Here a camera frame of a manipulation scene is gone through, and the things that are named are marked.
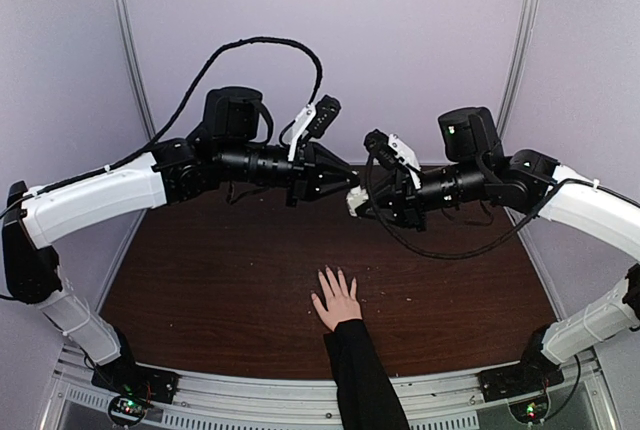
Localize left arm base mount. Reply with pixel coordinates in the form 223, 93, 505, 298
84, 357, 179, 428

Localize white nail polish bottle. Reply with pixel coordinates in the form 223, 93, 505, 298
346, 186, 369, 218

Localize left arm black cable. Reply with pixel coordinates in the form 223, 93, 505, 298
0, 35, 327, 301

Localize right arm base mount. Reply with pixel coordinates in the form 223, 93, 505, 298
478, 363, 564, 426

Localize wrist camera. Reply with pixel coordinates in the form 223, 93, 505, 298
279, 95, 341, 162
364, 129, 421, 187

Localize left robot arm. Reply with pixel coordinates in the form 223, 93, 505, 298
1, 87, 359, 394

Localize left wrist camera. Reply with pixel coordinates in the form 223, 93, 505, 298
279, 95, 341, 162

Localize right aluminium corner post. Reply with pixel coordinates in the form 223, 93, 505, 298
499, 0, 540, 127

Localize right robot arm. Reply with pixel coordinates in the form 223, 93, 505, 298
347, 107, 639, 392

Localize left aluminium corner post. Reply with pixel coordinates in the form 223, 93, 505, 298
113, 0, 156, 140

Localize aluminium corner post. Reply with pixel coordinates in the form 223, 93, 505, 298
113, 0, 156, 140
499, 0, 540, 127

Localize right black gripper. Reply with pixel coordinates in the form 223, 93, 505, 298
355, 158, 489, 233

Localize person's hand on table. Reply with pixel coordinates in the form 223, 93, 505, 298
311, 266, 363, 332

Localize black sleeved forearm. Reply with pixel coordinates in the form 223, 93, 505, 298
323, 319, 409, 430

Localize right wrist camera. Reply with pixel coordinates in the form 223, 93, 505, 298
364, 129, 421, 187

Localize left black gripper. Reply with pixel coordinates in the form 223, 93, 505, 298
218, 138, 361, 207

